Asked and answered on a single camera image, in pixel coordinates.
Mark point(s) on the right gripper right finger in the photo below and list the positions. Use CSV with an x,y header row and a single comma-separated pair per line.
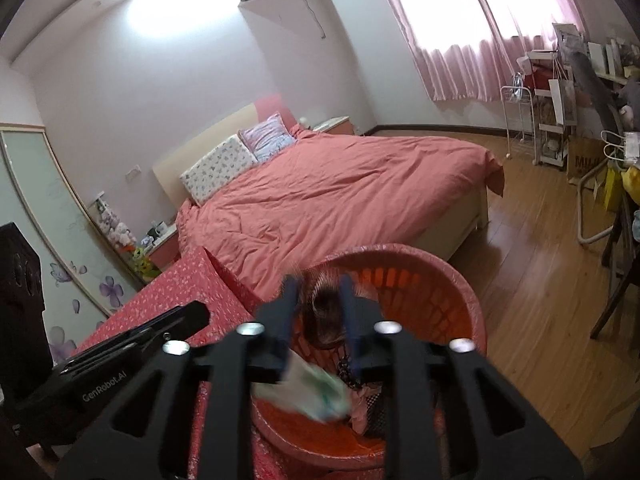
x,y
449,411

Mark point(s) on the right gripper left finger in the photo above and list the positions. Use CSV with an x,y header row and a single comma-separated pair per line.
x,y
145,432

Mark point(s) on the pale green wrapper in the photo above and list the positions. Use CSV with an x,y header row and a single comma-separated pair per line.
x,y
307,389

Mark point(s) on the brown red scrunchie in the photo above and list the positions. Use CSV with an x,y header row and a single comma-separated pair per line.
x,y
320,304

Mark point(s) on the black mesh net bag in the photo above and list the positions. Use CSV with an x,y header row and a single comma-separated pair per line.
x,y
368,414

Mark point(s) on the pink paper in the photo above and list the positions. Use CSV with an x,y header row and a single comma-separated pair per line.
x,y
360,400

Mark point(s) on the sliding wardrobe floral doors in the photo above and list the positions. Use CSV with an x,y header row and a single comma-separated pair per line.
x,y
84,282

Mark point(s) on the orange plastic laundry basket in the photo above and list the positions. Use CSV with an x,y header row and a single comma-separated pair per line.
x,y
421,292

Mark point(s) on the stuffed toy stack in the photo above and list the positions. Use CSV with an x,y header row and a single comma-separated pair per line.
x,y
122,240

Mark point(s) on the red floral tablecloth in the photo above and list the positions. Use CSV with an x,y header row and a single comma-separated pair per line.
x,y
201,277

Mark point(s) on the pink left nightstand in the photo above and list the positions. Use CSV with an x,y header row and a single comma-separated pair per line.
x,y
165,250

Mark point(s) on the beige bed headboard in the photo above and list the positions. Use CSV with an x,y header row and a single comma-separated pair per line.
x,y
168,170

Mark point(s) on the pink bed duvet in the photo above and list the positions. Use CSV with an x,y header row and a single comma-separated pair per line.
x,y
326,194

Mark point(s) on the yellow bag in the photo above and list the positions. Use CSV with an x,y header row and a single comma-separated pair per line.
x,y
631,183

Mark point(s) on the brown paper shopping bag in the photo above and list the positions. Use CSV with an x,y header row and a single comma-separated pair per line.
x,y
583,155

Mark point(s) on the white floral pillow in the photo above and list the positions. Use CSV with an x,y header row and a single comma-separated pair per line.
x,y
217,168

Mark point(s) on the pink striped pillow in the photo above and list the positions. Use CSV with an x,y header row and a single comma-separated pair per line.
x,y
267,138

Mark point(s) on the right nightstand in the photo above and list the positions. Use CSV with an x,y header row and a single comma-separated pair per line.
x,y
335,125

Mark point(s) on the pink window curtain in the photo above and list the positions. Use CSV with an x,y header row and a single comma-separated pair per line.
x,y
468,49

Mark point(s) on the white wire rack shelf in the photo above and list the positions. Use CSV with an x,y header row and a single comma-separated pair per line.
x,y
539,108

